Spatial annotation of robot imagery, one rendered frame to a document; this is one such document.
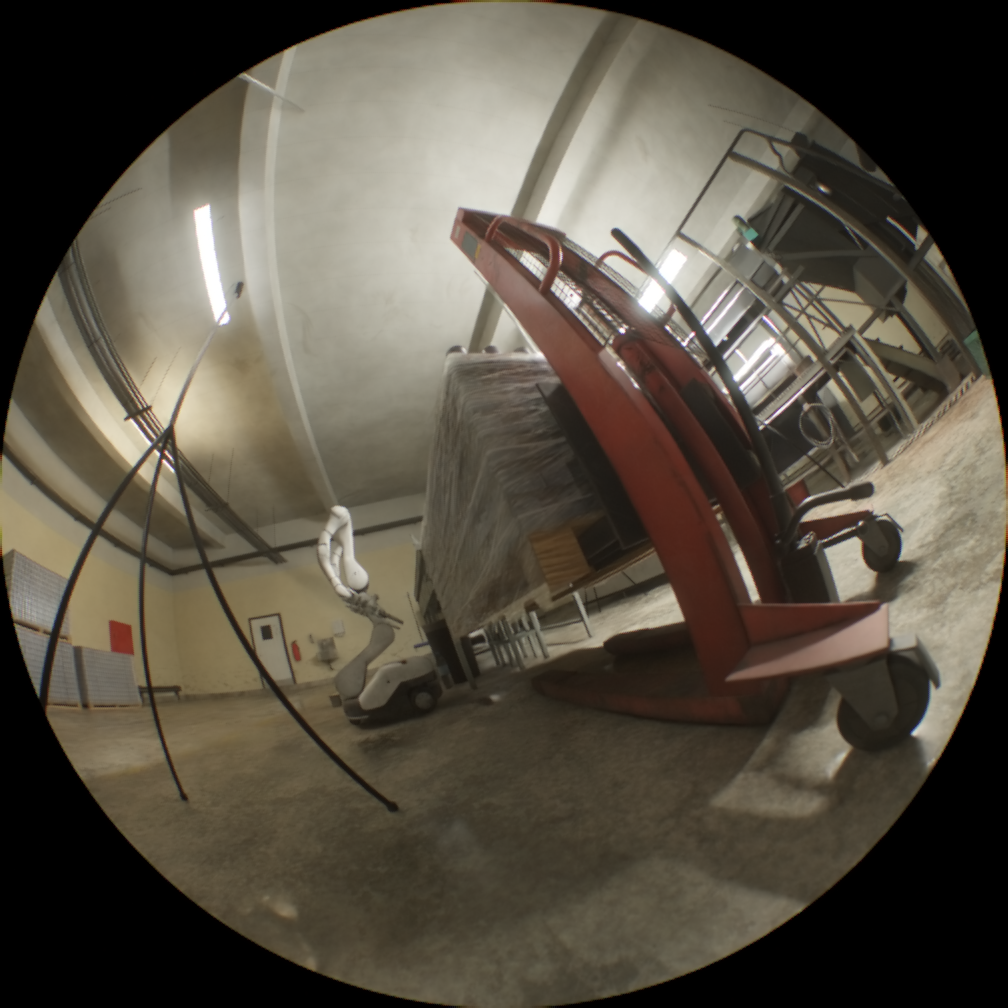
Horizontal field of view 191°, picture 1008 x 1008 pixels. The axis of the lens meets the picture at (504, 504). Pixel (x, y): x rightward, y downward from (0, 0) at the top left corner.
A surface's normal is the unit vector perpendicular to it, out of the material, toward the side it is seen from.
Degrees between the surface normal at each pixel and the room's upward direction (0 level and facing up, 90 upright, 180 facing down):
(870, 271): 90
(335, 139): 180
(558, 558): 88
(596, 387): 90
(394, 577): 90
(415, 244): 180
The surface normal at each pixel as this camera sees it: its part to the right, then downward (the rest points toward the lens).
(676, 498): -0.89, 0.19
